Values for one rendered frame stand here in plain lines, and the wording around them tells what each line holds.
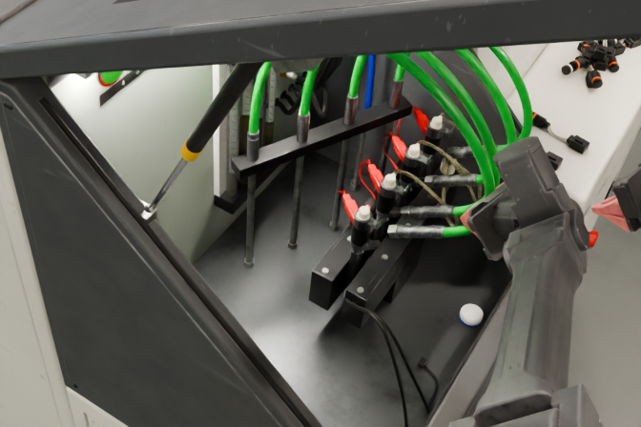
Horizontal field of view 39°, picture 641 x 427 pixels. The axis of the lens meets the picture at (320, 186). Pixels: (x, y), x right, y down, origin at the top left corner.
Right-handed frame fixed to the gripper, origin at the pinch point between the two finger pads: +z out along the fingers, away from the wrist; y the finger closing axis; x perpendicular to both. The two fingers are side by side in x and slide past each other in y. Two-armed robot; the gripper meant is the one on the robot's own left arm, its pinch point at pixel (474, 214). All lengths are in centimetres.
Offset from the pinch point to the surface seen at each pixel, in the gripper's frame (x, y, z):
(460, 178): 0.4, -9.6, 17.7
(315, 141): -15.5, 3.8, 28.8
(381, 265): 6.1, 6.7, 24.3
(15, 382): -5, 63, 61
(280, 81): -25.2, -1.3, 42.3
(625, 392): 101, -57, 92
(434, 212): 1.3, -1.8, 15.2
